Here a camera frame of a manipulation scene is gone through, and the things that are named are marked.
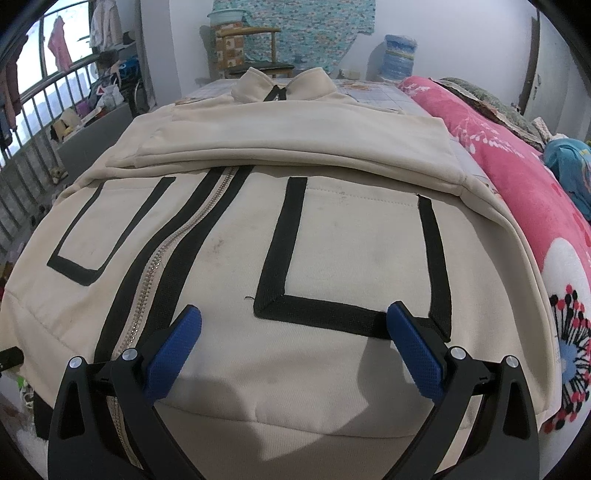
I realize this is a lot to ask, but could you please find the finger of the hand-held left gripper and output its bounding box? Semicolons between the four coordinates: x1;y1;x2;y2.
0;347;24;371

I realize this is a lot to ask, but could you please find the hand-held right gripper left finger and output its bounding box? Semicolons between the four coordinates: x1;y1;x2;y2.
48;305;204;480

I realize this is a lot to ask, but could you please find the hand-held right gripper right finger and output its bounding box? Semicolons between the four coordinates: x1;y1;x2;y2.
386;301;541;480

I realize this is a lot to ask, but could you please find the cream zip jacket black trim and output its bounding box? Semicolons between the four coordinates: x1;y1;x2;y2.
0;67;560;480

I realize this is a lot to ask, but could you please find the pink floral blanket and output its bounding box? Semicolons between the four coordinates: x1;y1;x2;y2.
399;76;591;448

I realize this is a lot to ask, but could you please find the grey flat board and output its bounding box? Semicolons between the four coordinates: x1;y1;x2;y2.
59;104;136;182

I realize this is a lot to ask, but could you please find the blue printed garment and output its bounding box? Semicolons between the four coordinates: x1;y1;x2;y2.
542;138;591;210

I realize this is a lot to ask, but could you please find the open cardboard box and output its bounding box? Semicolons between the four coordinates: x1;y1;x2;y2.
50;108;94;142

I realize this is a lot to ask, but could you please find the grey patterned pillow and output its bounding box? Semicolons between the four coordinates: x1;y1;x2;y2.
436;78;549;149

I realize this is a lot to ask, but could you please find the white plastic bag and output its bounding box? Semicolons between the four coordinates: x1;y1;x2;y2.
98;83;126;110

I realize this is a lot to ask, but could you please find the metal window railing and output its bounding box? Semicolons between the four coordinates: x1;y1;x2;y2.
0;46;101;259

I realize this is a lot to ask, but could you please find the hanging dark red garment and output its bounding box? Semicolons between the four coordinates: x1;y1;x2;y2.
0;60;22;117

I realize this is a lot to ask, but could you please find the blue water jug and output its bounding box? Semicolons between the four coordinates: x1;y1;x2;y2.
383;34;419;85

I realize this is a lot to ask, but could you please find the pile of assorted clutter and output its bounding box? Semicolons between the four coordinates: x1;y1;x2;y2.
76;54;140;121

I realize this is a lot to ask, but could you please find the wooden chair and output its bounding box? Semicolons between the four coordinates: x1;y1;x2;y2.
215;25;296;80

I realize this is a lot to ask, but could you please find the orange patchwork cloth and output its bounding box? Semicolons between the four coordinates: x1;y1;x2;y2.
215;23;253;80

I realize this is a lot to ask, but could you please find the hanging pink garment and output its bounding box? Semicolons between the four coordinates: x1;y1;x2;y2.
47;16;73;73

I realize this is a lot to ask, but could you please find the hanging white garment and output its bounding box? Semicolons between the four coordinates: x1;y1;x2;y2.
89;0;124;50

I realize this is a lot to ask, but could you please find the teal plastic basin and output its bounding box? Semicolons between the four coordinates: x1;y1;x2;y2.
207;9;253;29

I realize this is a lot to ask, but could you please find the dark door frame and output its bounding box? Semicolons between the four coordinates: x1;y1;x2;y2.
523;9;542;117

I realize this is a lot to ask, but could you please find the teal patterned wall cloth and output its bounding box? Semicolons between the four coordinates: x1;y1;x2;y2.
215;0;377;73

